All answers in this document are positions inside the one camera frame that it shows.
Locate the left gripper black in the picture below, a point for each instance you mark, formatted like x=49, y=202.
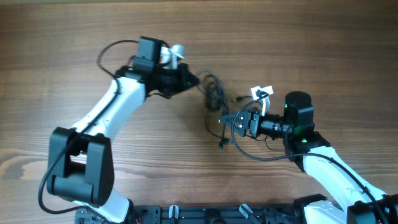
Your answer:
x=183, y=73

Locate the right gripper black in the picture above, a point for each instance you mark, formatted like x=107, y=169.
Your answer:
x=251, y=119

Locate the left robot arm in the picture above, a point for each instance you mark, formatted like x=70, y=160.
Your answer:
x=80, y=171

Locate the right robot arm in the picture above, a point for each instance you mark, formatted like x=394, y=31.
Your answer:
x=356, y=200

